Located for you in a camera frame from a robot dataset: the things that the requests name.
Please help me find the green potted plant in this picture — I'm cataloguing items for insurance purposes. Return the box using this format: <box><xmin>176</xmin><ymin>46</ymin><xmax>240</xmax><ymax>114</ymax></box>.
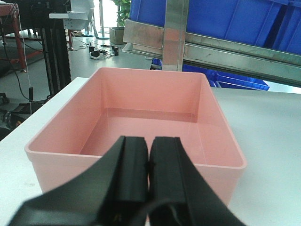
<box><xmin>110</xmin><ymin>0</ymin><xmax>131</xmax><ymax>45</ymax></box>

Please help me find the stainless steel shelf rack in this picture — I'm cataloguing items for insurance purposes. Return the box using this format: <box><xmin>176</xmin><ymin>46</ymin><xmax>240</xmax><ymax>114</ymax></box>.
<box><xmin>123</xmin><ymin>0</ymin><xmax>301</xmax><ymax>87</ymax></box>

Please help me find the red metal table frame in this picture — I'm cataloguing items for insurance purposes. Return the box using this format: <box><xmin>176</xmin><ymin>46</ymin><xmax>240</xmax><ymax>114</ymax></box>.
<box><xmin>0</xmin><ymin>1</ymin><xmax>43</xmax><ymax>73</ymax></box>

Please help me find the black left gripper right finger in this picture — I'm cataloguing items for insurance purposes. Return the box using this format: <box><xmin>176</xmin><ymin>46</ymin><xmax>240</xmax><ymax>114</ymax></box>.
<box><xmin>149</xmin><ymin>137</ymin><xmax>244</xmax><ymax>226</ymax></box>

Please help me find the lower blue plastic crate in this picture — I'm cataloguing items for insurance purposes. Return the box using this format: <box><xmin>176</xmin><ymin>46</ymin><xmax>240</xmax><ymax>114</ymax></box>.
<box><xmin>150</xmin><ymin>58</ymin><xmax>271</xmax><ymax>91</ymax></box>

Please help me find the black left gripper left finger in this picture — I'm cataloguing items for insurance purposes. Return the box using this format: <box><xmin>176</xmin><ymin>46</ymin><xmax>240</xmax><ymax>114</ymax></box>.
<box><xmin>9</xmin><ymin>136</ymin><xmax>148</xmax><ymax>226</ymax></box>

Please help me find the blue plastic crate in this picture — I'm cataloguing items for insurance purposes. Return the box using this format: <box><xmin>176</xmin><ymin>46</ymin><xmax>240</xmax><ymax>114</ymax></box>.
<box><xmin>150</xmin><ymin>58</ymin><xmax>271</xmax><ymax>91</ymax></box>
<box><xmin>129</xmin><ymin>0</ymin><xmax>301</xmax><ymax>54</ymax></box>

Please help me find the black equipment stand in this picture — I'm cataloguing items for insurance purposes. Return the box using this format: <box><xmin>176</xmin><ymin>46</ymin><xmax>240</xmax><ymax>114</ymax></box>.
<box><xmin>17</xmin><ymin>0</ymin><xmax>71</xmax><ymax>97</ymax></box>

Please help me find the pink plastic box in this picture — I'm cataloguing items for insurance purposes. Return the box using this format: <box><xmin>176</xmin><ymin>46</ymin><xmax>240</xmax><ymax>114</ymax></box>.
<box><xmin>25</xmin><ymin>67</ymin><xmax>247</xmax><ymax>204</ymax></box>

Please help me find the white power strip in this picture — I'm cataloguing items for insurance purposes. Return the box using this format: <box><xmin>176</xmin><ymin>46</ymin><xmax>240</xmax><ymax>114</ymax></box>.
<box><xmin>89</xmin><ymin>50</ymin><xmax>111</xmax><ymax>60</ymax></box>

